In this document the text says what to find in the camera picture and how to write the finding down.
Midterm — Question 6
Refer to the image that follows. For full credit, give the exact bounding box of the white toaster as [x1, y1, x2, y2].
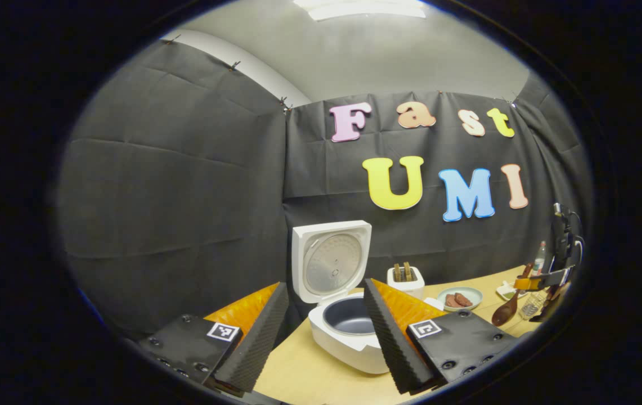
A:
[387, 267, 425, 299]

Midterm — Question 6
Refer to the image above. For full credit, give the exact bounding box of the white divided rice dish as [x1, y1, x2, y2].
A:
[495, 281, 524, 300]

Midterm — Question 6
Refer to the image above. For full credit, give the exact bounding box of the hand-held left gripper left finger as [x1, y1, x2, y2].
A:
[138, 281, 290, 394]

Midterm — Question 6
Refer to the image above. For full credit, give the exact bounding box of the pale green plate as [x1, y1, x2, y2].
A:
[438, 287, 483, 312]

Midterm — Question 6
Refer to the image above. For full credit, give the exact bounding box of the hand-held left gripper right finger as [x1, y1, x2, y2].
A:
[362, 277, 525, 394]

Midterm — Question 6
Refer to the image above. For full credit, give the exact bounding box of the brown wooden spoon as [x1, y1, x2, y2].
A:
[491, 263, 533, 327]

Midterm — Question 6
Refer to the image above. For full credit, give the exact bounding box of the large ceiling light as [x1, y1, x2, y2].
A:
[294, 0, 428, 22]

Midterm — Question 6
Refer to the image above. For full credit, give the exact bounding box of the white rice cooker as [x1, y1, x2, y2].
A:
[291, 220, 411, 375]

